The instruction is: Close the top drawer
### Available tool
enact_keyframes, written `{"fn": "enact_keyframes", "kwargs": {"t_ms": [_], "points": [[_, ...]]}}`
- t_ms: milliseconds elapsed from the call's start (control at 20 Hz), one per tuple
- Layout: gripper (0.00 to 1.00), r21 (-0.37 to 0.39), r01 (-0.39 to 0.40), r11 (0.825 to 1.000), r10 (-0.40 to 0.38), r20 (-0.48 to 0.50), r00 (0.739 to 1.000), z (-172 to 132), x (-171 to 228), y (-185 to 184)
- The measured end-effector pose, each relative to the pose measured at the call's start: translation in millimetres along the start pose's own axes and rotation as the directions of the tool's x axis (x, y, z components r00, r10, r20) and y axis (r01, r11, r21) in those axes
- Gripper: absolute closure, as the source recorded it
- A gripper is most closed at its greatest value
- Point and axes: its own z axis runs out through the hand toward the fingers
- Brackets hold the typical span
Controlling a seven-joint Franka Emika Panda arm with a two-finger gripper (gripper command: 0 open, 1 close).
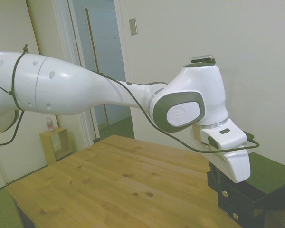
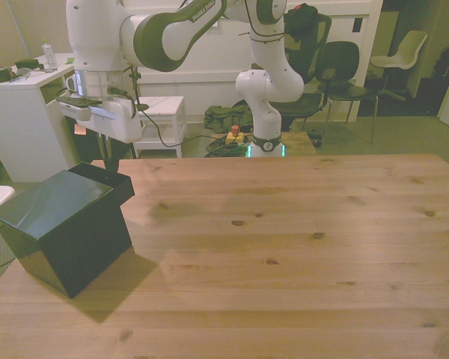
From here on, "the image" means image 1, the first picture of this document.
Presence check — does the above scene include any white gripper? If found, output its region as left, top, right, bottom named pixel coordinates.
left=192, top=126, right=251, bottom=187

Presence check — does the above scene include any black open-box drawer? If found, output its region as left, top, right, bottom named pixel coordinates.
left=207, top=171, right=266, bottom=209

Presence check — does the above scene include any black drawer cabinet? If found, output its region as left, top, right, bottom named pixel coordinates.
left=217, top=152, right=285, bottom=228

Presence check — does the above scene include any white hallway door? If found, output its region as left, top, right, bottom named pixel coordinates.
left=85, top=8, right=132, bottom=126

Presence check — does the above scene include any small wooden cube shelf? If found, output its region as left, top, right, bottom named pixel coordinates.
left=39, top=127, right=73, bottom=165

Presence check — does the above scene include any clear plastic bottle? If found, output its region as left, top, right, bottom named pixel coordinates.
left=46, top=116, right=55, bottom=132

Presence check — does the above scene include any white open room door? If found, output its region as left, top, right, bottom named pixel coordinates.
left=68, top=0, right=109, bottom=143

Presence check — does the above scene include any black zip tie loop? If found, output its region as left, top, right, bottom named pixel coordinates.
left=0, top=43, right=31, bottom=113

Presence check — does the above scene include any white sliding closet door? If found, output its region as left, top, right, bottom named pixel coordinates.
left=0, top=0, right=57, bottom=193

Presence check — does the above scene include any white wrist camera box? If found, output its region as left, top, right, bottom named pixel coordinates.
left=200, top=118, right=249, bottom=152

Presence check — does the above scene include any grey camera on stand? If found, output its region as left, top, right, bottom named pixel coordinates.
left=190, top=54, right=215, bottom=63

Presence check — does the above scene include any metal wall switch plate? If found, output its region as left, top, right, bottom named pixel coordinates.
left=129, top=18, right=139, bottom=37

